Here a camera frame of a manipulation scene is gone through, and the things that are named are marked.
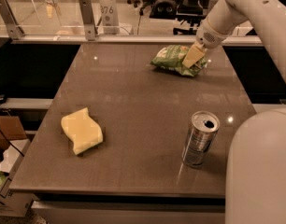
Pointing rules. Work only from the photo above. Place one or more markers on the green jalapeno chip bag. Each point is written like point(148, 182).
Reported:
point(171, 58)

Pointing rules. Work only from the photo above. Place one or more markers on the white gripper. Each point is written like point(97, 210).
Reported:
point(207, 37)

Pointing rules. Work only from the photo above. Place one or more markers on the middle metal railing post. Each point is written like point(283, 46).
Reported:
point(86, 11)

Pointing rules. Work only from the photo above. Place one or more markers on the white box with label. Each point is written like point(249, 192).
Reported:
point(13, 204)

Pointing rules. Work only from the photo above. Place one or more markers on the black office chair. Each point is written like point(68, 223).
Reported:
point(190, 11)

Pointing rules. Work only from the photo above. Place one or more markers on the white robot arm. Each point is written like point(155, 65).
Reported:
point(255, 191)

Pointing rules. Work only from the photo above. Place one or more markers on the cardboard box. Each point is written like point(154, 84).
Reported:
point(10, 129)

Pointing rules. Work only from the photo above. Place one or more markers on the left metal railing post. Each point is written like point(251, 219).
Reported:
point(14, 31)

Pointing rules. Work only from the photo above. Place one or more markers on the white numbered sign post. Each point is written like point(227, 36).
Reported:
point(109, 13)

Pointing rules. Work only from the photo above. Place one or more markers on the silver redbull can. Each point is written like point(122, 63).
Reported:
point(202, 130)

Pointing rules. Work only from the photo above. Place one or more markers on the yellow sponge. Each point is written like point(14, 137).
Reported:
point(82, 130)

